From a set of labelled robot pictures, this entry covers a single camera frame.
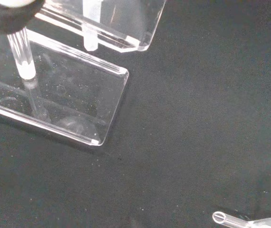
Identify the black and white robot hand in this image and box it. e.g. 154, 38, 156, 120
0, 0, 46, 34

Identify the clear acrylic funnel stand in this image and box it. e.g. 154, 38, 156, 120
0, 0, 167, 147

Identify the black cloth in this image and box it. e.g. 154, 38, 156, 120
0, 0, 271, 228

